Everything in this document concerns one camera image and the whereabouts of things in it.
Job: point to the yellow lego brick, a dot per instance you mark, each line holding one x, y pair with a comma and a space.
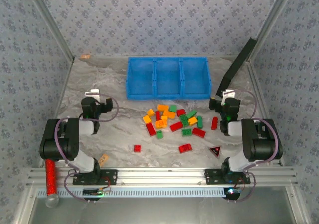
193, 121
146, 119
150, 112
164, 118

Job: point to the orange lego brick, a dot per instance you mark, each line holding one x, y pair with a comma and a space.
170, 114
162, 107
161, 124

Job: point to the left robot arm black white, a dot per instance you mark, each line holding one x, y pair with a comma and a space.
59, 139

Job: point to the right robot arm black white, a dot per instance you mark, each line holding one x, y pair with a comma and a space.
261, 139

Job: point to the long black bar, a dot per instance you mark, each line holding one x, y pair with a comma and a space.
236, 64

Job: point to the black red triangle sign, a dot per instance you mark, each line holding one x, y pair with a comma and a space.
215, 151

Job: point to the small orange wooden tag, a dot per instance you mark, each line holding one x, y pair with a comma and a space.
84, 56
103, 159

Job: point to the red glitter microphone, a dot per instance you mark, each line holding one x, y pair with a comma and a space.
51, 176

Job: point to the small circuit board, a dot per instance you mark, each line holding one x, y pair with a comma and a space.
92, 191
231, 191

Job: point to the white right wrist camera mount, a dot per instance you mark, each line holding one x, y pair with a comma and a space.
229, 93

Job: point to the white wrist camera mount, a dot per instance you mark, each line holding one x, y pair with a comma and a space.
229, 93
92, 93

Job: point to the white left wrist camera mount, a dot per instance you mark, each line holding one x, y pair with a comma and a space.
92, 93

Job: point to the aluminium side rail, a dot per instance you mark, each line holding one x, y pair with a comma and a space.
63, 89
261, 102

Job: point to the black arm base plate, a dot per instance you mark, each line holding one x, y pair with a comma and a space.
211, 176
109, 176

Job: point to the aluminium frame post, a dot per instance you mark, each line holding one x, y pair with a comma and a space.
271, 22
49, 22

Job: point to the aluminium mounting rail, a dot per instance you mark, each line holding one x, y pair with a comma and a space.
162, 175

